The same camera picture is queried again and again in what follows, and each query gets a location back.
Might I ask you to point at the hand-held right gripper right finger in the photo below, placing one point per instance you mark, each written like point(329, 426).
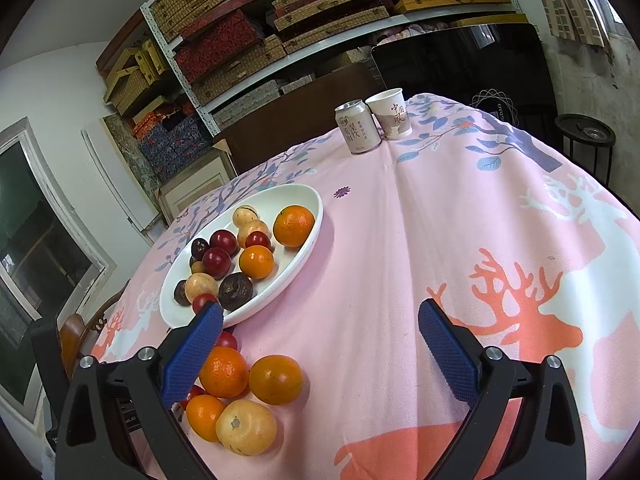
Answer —
point(447, 355)

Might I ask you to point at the white framed window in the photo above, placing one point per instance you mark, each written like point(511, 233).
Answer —
point(35, 230)

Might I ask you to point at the pile of yellow woven boxes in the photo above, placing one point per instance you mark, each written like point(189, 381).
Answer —
point(127, 80)

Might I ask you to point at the stack of brown woven boxes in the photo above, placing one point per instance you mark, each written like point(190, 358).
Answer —
point(240, 70)

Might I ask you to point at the beige drink can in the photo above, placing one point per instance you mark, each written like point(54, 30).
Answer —
point(356, 132)

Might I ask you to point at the dark red long board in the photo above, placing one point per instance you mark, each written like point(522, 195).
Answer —
point(120, 42)

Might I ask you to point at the white oval plate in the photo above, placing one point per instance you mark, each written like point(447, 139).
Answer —
point(295, 275)

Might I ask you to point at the small metal bowl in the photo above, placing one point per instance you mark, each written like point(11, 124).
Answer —
point(595, 133)

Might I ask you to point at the pink cloth bundle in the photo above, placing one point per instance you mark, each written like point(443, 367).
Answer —
point(400, 34)

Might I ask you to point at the yellow passion fruit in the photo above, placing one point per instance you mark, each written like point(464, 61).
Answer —
point(201, 287)
point(250, 232)
point(245, 215)

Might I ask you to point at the black flat screen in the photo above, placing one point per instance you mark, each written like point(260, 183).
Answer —
point(450, 60)

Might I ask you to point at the yellow flat box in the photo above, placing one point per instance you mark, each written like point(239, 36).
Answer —
point(490, 20)

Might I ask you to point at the black round stand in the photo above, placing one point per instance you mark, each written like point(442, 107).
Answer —
point(567, 130)

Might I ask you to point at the pale yellow mandarin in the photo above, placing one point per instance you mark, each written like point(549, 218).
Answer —
point(246, 427)

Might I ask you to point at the stack of tan woven boxes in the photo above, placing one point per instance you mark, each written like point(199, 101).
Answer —
point(200, 2)

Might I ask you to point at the yellow-orange mandarin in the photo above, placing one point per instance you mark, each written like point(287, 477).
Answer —
point(275, 379)

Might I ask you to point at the wooden chair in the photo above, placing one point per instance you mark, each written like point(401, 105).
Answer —
point(72, 335)

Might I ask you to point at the printed paper cup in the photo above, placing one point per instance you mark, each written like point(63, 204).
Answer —
point(395, 115)

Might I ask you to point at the cardboard box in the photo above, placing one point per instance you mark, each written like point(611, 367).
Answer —
point(192, 185)

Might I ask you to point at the orange mandarin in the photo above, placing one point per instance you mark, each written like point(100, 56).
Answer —
point(256, 262)
point(205, 417)
point(294, 226)
point(223, 371)

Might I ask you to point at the large red patterned box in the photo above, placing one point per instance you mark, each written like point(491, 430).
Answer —
point(215, 47)

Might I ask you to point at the stack of flat woven cases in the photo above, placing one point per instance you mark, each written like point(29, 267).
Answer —
point(330, 20)

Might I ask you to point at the red cherry tomato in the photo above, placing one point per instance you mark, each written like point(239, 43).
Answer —
point(194, 394)
point(205, 302)
point(226, 340)
point(258, 241)
point(216, 262)
point(223, 241)

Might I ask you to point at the brown wooden panel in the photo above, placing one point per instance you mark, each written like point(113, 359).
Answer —
point(290, 125)

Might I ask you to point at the small tan fruit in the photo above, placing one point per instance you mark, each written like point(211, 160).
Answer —
point(197, 266)

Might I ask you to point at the long red patterned box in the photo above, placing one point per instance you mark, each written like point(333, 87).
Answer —
point(225, 7)

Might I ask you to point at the stack of blue floral boxes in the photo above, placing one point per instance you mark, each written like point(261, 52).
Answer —
point(170, 145)

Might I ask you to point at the white board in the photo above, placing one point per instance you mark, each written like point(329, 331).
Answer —
point(115, 175)

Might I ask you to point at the dark passion fruit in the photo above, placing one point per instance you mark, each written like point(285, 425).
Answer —
point(235, 291)

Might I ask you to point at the marble slab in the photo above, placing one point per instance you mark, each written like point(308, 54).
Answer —
point(127, 155)

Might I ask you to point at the pink deer printed tablecloth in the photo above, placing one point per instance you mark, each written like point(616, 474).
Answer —
point(380, 240)

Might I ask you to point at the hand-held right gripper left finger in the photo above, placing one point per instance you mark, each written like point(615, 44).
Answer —
point(192, 360)

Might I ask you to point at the dark purple plum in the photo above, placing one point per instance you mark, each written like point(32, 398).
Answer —
point(199, 247)
point(181, 292)

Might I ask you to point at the white metal shelf unit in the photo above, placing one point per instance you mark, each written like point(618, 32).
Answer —
point(430, 16)

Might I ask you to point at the stack of grey patterned boxes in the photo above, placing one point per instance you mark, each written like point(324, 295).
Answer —
point(250, 100)

